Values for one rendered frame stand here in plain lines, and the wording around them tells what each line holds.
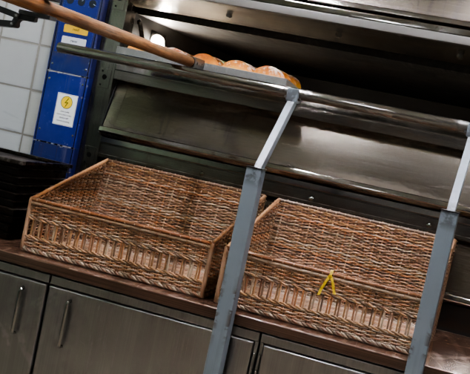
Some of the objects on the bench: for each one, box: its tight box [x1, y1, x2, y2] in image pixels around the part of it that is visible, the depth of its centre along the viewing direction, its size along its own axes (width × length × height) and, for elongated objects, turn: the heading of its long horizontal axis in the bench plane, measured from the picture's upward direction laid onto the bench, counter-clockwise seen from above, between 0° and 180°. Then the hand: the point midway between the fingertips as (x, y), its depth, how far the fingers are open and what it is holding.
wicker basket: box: [19, 158, 267, 298], centre depth 273 cm, size 49×56×28 cm
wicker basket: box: [214, 198, 458, 355], centre depth 256 cm, size 49×56×28 cm
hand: (39, 6), depth 183 cm, fingers closed on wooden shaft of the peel, 3 cm apart
